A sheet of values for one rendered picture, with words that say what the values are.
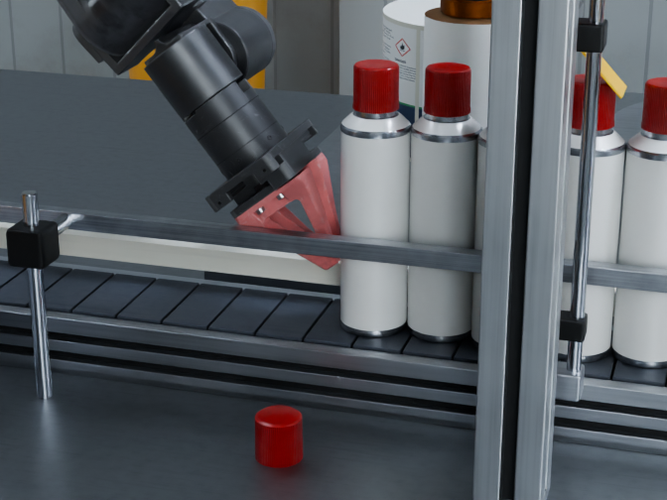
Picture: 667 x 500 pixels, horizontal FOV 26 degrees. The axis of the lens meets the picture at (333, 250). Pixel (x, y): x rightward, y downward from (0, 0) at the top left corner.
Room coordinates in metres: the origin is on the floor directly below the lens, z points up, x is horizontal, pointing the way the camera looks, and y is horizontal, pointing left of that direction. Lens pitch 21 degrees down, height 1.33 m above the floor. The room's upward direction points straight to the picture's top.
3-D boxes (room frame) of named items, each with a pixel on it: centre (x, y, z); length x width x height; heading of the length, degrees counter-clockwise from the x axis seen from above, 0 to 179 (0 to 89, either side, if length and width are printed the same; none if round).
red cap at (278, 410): (0.90, 0.04, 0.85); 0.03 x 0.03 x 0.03
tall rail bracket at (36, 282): (1.02, 0.22, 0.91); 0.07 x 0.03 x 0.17; 163
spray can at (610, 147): (0.98, -0.18, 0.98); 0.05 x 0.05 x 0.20
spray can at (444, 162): (1.01, -0.08, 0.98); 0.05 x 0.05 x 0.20
